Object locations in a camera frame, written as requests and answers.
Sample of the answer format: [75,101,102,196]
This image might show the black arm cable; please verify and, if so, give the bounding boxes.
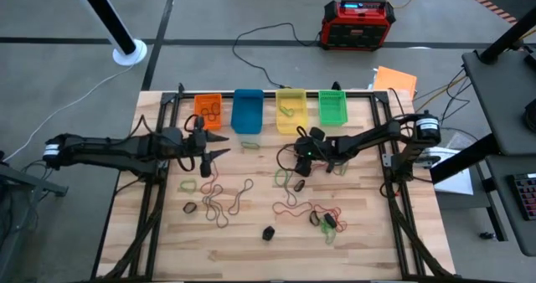
[175,113,198,173]
[276,126,311,173]

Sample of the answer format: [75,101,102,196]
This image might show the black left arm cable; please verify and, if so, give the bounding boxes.
[175,113,198,173]

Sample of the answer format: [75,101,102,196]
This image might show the orange paper envelope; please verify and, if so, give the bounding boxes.
[372,65,419,100]

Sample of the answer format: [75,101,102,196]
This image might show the white floor cable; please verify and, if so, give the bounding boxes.
[2,63,137,162]

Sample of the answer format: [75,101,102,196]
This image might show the green mesh basket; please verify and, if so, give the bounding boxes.
[317,90,349,127]

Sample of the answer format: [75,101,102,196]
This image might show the blue plastic bin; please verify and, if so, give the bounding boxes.
[230,89,265,135]

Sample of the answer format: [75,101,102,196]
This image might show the black power cable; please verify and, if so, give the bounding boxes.
[231,22,322,90]

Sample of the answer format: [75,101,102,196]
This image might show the black round desk object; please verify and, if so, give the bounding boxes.
[523,106,536,134]

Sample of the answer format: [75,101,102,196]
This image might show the yellow translucent plastic bin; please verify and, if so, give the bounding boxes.
[275,88,309,135]

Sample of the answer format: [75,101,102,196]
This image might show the red portable power station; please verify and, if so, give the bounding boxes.
[320,0,397,52]

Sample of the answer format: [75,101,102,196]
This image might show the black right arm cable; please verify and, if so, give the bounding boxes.
[276,126,311,173]

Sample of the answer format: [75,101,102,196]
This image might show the white paper sheet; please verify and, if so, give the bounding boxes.
[418,146,475,197]

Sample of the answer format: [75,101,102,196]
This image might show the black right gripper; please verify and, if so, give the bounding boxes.
[292,126,336,178]

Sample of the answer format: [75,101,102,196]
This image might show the black aluminium table frame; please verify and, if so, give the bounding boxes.
[95,81,457,283]

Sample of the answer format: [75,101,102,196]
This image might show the black keyboard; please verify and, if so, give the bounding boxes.
[508,172,536,222]

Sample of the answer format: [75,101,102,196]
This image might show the grey desk with keyboard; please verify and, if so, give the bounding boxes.
[485,153,536,258]

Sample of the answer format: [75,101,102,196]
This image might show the black cable bundle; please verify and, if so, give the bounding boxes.
[441,67,473,125]

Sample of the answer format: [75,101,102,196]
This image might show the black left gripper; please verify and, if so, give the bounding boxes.
[183,115,232,178]

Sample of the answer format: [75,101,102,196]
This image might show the orange mesh basket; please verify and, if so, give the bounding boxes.
[193,93,224,131]

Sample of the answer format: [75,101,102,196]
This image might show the black vertical post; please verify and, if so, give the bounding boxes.
[478,6,536,65]

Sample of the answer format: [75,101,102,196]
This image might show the grey metal stand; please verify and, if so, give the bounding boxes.
[0,148,70,283]

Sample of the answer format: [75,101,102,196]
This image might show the black diagonal beam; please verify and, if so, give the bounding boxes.
[430,132,500,184]

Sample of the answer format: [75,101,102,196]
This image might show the black post with white base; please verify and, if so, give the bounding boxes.
[66,0,148,67]

